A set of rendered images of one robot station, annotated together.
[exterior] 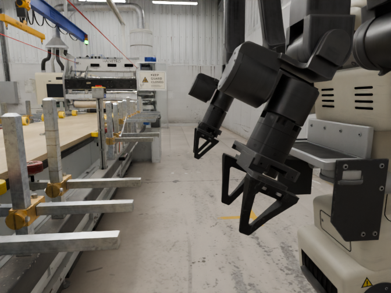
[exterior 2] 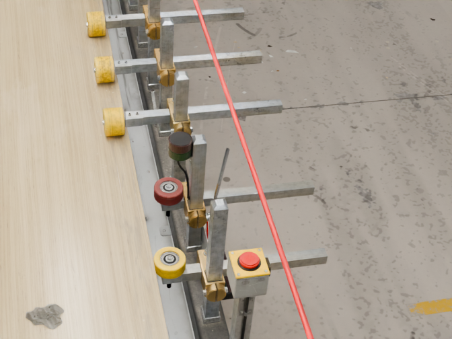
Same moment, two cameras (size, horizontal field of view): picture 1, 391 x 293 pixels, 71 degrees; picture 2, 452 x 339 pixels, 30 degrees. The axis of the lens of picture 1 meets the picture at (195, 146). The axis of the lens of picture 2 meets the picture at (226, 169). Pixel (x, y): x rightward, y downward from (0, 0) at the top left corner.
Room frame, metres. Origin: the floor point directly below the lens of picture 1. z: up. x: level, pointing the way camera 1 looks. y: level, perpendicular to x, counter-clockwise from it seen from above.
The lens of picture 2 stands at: (0.65, 0.85, 2.50)
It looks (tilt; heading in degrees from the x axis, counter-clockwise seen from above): 43 degrees down; 350
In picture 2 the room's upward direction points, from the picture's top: 5 degrees clockwise
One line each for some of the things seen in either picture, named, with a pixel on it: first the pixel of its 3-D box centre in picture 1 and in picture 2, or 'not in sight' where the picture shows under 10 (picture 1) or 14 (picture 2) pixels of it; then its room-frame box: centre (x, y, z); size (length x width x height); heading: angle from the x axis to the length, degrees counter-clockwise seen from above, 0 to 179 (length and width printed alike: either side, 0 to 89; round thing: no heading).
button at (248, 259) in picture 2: not in sight; (249, 261); (1.73, 0.60, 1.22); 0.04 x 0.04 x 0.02
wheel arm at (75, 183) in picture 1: (85, 183); not in sight; (1.04, 0.44, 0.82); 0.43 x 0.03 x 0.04; 96
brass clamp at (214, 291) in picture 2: (111, 140); (210, 275); (2.01, 0.63, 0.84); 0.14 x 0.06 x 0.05; 6
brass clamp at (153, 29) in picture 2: not in sight; (153, 21); (3.01, 0.73, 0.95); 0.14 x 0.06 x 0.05; 6
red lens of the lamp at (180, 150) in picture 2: not in sight; (180, 142); (2.23, 0.70, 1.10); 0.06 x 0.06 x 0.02
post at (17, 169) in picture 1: (21, 196); not in sight; (0.75, 0.50, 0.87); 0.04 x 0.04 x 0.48; 6
